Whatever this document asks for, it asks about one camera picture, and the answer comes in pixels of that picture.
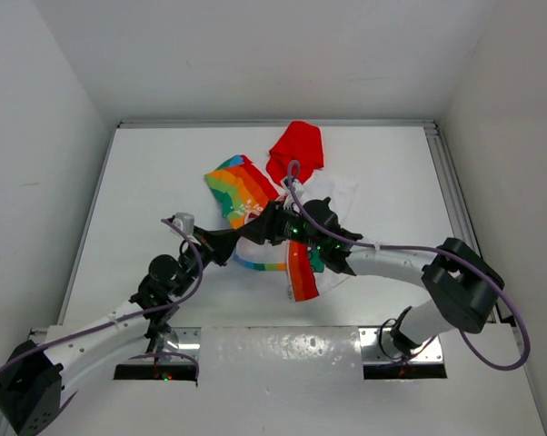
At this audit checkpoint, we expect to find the metal base plate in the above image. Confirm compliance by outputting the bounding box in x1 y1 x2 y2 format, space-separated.
114 321 447 382

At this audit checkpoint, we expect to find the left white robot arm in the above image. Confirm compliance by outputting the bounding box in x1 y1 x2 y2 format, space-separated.
0 214 239 435

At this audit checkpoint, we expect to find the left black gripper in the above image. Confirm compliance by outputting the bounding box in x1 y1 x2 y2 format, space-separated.
173 225 241 296

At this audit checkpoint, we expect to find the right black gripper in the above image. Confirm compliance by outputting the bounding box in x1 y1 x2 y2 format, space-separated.
237 199 324 251

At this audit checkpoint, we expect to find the aluminium frame rail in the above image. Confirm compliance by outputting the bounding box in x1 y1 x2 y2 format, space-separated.
117 118 495 296

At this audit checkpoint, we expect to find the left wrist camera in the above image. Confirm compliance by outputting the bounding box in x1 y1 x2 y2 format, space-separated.
173 213 194 236

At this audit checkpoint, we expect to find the rainbow white kids jacket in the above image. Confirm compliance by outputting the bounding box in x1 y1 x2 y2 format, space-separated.
203 120 359 303

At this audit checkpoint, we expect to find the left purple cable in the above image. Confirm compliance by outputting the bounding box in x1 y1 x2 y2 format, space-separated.
0 217 206 410

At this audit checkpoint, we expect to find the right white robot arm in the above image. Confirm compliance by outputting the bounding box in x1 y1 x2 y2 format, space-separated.
238 199 504 357

